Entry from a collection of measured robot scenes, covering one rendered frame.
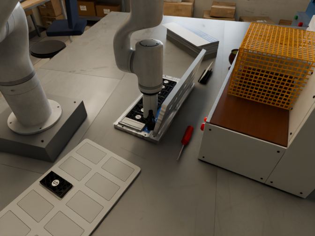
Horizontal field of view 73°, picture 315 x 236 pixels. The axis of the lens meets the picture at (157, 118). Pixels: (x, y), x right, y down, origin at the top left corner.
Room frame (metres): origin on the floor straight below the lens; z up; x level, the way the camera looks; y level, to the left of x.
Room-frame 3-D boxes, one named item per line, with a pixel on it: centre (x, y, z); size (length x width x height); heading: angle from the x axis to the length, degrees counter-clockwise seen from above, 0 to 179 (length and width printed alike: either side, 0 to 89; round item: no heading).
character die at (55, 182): (0.36, 0.33, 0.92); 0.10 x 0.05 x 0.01; 59
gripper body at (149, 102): (0.61, 0.02, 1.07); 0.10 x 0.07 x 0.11; 1
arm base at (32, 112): (0.61, 0.46, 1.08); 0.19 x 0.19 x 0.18
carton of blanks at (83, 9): (4.48, 1.37, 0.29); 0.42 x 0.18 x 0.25; 79
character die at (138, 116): (0.66, 0.08, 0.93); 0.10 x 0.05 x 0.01; 64
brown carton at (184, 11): (4.08, -0.33, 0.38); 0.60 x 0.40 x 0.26; 76
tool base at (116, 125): (0.79, -0.01, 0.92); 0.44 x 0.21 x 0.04; 154
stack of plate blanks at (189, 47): (1.41, -0.22, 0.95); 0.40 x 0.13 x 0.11; 30
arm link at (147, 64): (0.62, 0.03, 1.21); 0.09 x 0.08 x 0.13; 70
